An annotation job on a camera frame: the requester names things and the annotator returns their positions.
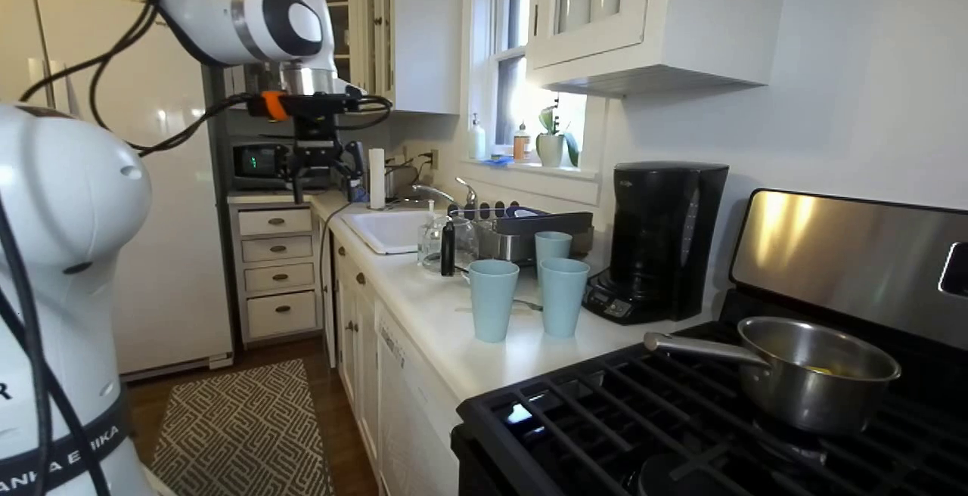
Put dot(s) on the clear glass coffee jar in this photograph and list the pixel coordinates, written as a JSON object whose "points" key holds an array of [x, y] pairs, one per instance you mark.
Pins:
{"points": [[465, 243]]}

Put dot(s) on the dish rack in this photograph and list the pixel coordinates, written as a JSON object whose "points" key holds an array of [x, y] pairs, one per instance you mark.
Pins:
{"points": [[544, 227]]}

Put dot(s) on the metal spoon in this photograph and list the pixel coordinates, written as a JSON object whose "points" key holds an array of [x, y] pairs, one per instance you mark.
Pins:
{"points": [[528, 304]]}

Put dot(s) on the black coffee maker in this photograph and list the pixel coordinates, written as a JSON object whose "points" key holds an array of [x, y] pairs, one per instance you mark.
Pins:
{"points": [[659, 243]]}

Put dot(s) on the white drawer cabinet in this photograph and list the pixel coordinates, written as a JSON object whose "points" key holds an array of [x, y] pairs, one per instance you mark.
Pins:
{"points": [[278, 269]]}

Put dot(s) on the white dishwasher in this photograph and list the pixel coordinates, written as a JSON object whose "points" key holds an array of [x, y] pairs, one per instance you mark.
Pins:
{"points": [[412, 405]]}

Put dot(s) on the white soap bottle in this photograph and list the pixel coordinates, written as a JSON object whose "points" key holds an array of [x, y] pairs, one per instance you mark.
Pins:
{"points": [[476, 141]]}

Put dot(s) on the steel saucepan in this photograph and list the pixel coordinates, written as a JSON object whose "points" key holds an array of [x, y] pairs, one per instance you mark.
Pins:
{"points": [[820, 375]]}

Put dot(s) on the white base cabinet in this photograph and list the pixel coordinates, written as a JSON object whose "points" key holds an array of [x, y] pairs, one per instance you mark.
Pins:
{"points": [[355, 360]]}

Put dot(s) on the white refrigerator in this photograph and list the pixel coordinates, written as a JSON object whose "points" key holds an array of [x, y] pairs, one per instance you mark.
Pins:
{"points": [[174, 224]]}

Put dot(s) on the black stove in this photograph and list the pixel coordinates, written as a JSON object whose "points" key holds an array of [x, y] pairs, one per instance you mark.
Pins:
{"points": [[832, 269]]}

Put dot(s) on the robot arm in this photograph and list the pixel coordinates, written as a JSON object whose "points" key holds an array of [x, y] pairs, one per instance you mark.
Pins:
{"points": [[68, 201]]}

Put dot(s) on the white wall cabinet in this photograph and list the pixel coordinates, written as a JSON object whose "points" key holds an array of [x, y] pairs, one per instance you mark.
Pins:
{"points": [[681, 20], [423, 27]]}

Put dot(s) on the orange bottle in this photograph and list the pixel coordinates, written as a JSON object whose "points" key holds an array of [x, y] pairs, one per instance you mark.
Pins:
{"points": [[521, 144]]}

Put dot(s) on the drawer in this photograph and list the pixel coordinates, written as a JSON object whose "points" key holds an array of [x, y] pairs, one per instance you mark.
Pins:
{"points": [[281, 314], [279, 277], [277, 249], [274, 221]]}

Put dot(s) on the window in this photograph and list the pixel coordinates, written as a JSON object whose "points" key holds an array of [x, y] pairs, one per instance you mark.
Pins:
{"points": [[514, 65]]}

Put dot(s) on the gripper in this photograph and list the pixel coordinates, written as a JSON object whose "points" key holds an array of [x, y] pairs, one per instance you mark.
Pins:
{"points": [[316, 134]]}

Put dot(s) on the wall socket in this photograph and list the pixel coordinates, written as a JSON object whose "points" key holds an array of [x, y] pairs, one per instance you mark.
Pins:
{"points": [[434, 158]]}

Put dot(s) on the white sink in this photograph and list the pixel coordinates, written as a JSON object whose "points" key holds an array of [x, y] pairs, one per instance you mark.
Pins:
{"points": [[389, 230]]}

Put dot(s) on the potted plant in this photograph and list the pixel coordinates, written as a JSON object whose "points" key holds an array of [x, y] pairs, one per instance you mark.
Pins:
{"points": [[550, 147]]}

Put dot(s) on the patterned grey rug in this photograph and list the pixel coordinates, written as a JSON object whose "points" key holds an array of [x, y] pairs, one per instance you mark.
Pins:
{"points": [[242, 435]]}

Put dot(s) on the blue cup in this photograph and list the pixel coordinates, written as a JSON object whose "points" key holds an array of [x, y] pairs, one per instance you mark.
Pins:
{"points": [[563, 298], [553, 245], [493, 301]]}

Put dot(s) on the paper towel roll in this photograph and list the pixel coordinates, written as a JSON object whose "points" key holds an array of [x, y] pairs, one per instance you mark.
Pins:
{"points": [[376, 178]]}

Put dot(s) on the chrome tap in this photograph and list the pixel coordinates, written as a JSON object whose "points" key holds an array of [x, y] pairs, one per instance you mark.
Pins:
{"points": [[446, 195]]}

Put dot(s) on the black toaster oven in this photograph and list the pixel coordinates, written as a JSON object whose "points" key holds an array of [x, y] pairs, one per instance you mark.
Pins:
{"points": [[257, 165]]}

